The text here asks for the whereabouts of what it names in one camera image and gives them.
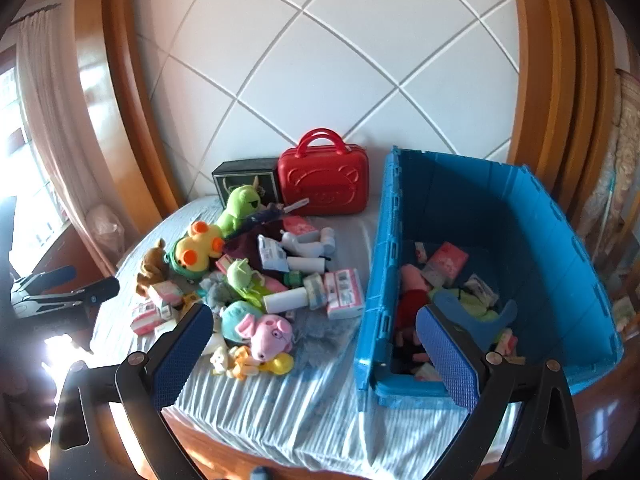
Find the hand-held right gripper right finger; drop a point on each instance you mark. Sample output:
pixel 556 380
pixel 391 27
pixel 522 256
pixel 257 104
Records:
pixel 447 360

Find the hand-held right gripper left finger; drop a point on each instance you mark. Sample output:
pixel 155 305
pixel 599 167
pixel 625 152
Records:
pixel 182 355

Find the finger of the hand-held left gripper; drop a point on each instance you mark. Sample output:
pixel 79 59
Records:
pixel 102 290
pixel 62 275

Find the white paper roll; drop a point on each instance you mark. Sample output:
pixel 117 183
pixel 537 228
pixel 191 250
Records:
pixel 285 301
pixel 302 263

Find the blue plastic storage bin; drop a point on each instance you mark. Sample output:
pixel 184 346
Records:
pixel 525 220

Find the small pink box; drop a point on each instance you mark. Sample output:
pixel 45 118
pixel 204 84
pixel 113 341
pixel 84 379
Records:
pixel 165 292
pixel 145 317

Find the small orange white figurine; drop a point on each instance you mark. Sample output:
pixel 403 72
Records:
pixel 235 360

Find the brown bear plush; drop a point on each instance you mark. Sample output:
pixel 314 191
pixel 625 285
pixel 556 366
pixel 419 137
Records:
pixel 152 265

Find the green cloth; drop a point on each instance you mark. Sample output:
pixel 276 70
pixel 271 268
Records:
pixel 470 305

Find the clear plastic bag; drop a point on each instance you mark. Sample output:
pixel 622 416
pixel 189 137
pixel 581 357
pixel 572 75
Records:
pixel 105 225

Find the pig plush red dress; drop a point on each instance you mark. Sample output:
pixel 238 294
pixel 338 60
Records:
pixel 415 292

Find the pink pig plush blue hood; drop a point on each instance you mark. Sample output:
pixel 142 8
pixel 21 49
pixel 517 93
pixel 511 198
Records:
pixel 255 327

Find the white pink packet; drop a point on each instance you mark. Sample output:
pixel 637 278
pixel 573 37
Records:
pixel 480 287

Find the yellow rubber duck toy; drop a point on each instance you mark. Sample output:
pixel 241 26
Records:
pixel 277 363

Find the yellow duck plush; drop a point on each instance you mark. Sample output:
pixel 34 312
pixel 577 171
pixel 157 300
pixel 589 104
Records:
pixel 192 255

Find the green frog plush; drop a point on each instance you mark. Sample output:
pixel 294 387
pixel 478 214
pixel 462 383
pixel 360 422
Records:
pixel 242 277

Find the pink printed packet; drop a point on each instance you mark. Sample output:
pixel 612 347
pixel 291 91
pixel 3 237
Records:
pixel 447 260

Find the pink bottle green cap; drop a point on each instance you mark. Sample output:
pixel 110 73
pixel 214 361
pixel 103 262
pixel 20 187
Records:
pixel 277 284

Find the maroon cloth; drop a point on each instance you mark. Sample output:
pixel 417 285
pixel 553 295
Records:
pixel 245 250

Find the window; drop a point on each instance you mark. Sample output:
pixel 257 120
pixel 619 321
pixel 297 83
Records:
pixel 20 160

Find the pink white tissue pack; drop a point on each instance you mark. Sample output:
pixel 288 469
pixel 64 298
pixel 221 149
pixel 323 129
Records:
pixel 345 292

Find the striped bed sheet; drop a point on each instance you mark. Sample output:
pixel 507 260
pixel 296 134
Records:
pixel 300 410

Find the white barcode packet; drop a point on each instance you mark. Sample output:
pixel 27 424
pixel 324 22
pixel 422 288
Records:
pixel 270 252

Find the white curtain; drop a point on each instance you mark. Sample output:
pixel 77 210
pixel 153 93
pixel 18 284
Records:
pixel 55 135

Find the pale tissue pack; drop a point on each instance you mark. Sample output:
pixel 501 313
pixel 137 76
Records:
pixel 315 290

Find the green monster plush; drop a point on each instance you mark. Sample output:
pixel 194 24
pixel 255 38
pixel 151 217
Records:
pixel 240 210

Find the white toy figure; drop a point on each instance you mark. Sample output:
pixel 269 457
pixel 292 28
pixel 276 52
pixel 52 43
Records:
pixel 305 244

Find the small pink packet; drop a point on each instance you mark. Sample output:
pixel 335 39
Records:
pixel 301 225

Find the black gift box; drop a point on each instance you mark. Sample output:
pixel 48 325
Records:
pixel 235 172

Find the red hard-shell case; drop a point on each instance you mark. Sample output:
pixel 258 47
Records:
pixel 325 185

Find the floral rolled carpet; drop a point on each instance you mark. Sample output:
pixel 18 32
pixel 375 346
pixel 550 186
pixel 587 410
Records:
pixel 620 160

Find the white quilted headboard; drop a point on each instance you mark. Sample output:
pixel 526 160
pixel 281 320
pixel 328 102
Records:
pixel 350 60

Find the wooden curved frame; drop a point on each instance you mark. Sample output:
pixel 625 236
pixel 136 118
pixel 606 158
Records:
pixel 125 135

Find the wooden door frame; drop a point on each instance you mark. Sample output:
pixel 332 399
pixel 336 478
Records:
pixel 540 110

